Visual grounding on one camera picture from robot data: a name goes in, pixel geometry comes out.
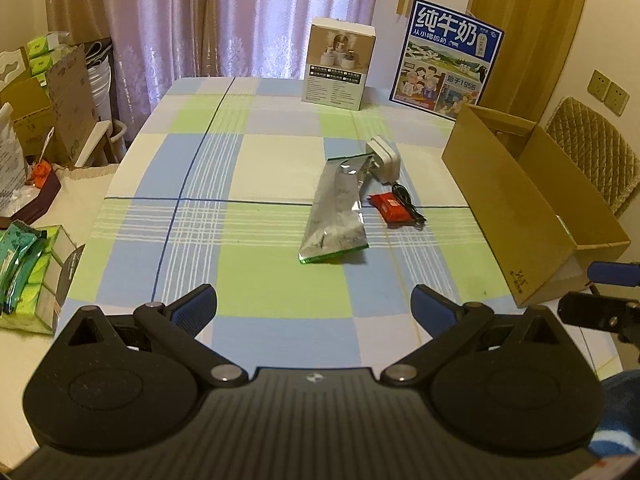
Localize red snack packet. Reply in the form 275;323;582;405
368;192;413;226

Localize silver foil bag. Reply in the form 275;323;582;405
298;154;371;264

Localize brown cardboard box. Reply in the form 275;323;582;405
442;105;630;307

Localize woven chair back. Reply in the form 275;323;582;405
544;96;639;218

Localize checkered tablecloth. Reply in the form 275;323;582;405
60;75;616;380

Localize green tissue pack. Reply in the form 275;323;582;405
1;221;84;335

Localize white power adapter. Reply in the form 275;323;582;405
366;136;400;185

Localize dark red box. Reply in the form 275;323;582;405
1;160;62;230

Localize crumpled silver bag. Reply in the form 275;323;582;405
0;103;27;211

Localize brown cardboard carton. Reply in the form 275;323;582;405
1;47;98;167

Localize blue milk carton box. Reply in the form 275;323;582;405
390;0;504;120

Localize white product box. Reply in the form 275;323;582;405
302;18;376;110

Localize pink curtain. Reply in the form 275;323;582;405
46;0;375;136

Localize black cable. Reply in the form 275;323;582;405
390;181;428;229

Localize wall power socket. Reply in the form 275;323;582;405
587;70;630;116

